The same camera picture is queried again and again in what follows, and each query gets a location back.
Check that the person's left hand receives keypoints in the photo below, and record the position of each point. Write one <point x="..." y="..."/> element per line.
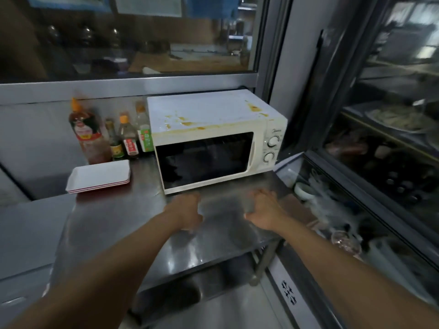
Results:
<point x="185" y="212"/>

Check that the person's right hand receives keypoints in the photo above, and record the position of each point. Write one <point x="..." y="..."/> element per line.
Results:
<point x="269" y="212"/>

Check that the brown cloth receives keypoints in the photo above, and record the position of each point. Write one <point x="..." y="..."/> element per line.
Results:
<point x="301" y="209"/>

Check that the clear bottle green label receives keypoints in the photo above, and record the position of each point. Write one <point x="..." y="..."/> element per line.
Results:
<point x="144" y="133"/>

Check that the plain white rectangular plate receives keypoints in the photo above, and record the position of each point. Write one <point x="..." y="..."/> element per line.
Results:
<point x="97" y="190"/>

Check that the dark sauce bottle orange cap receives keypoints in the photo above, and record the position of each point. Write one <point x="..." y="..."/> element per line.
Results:
<point x="129" y="140"/>

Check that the white rectangular plate red underside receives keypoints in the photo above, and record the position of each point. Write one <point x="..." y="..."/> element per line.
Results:
<point x="99" y="172"/>

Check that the small glass bottle tan cap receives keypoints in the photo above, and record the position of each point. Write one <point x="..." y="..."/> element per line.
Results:
<point x="115" y="143"/>

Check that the white microwave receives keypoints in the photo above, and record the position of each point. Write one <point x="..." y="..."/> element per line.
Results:
<point x="205" y="113"/>

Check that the large ketchup bottle orange cap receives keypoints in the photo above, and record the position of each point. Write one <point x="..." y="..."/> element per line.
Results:
<point x="87" y="133"/>

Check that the person's right forearm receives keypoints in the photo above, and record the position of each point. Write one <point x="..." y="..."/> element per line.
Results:
<point x="360" y="277"/>

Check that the person's left forearm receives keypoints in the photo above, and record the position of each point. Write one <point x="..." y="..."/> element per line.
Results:
<point x="103" y="277"/>

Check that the white bowl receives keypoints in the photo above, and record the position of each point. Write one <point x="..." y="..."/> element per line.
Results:
<point x="304" y="191"/>

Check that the stainless steel table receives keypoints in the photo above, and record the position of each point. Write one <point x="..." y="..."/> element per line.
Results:
<point x="120" y="215"/>

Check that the white tilted board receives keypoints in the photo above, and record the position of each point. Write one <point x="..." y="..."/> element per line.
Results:
<point x="151" y="70"/>

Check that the wooden kitchen counter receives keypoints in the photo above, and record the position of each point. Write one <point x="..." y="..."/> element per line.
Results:
<point x="205" y="65"/>

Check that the low grey cabinet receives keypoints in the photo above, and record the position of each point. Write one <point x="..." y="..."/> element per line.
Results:
<point x="27" y="236"/>

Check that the metal kettle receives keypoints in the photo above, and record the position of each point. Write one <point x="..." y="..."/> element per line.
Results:
<point x="116" y="36"/>
<point x="53" y="33"/>
<point x="86" y="34"/>

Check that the white paper notice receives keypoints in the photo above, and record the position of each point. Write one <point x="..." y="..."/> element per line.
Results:
<point x="147" y="5"/>

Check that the blue bordered poster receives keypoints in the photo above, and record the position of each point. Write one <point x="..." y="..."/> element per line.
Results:
<point x="68" y="3"/>

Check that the glass window aluminium frame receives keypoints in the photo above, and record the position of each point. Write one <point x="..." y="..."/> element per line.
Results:
<point x="137" y="89"/>

